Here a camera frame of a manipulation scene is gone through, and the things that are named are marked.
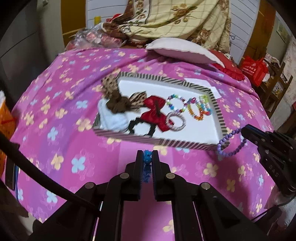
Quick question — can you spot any blue flower bead bracelet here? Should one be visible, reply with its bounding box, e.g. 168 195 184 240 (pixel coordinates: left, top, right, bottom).
142 150 153 184

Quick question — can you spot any purple bead bracelet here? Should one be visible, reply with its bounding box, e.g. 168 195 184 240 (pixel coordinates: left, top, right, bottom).
216 128 248 158

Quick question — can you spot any grey woven rope bracelet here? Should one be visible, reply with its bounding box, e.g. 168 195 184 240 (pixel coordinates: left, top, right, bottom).
165 111 187 132

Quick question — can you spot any colourful flower bead bracelet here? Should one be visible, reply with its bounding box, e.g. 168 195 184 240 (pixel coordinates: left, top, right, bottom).
194 95 213 122

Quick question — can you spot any leopard print hair bow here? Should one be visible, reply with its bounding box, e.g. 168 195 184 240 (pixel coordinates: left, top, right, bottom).
101 74 147 113

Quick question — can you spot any red satin hair bow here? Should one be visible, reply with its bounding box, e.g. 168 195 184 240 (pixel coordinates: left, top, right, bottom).
140 95 170 132

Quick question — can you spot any multicolour round bead bracelet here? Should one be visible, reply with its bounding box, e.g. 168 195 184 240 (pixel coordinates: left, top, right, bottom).
165 93 186 112

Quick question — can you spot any striped white jewelry tray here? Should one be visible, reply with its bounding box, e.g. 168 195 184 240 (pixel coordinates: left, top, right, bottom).
93 71 230 152

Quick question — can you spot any wooden chair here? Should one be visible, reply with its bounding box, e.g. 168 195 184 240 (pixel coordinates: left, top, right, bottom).
259 59 293 118

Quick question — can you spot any black hair scrunchie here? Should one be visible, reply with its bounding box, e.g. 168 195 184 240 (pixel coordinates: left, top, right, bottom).
127 118 156 138

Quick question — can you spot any light blue fluffy scrunchie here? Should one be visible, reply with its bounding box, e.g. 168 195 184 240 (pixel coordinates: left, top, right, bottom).
97 98 129 132

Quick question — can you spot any red shopping bag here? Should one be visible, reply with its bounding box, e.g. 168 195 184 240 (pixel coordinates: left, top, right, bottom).
240 56 268 87

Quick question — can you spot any red fabric cushion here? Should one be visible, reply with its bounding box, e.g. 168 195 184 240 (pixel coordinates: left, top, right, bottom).
210 50 245 81

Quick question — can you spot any pink floral bed sheet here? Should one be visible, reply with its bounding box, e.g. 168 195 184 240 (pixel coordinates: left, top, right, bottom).
12 49 274 218

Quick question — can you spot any white pink pillow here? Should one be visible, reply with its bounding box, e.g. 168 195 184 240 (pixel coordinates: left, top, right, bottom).
145 38 224 68

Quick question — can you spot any black rectangular case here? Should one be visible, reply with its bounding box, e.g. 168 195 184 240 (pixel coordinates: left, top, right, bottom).
5 142 20 191

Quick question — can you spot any cream floral quilt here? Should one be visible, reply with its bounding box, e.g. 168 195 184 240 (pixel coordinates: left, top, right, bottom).
103 0 231 53

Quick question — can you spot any orange plastic basket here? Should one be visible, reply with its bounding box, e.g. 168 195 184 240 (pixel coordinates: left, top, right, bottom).
0 92 17 172

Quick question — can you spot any clear plastic bag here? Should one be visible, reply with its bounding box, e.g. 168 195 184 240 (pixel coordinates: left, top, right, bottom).
65 27 126 51

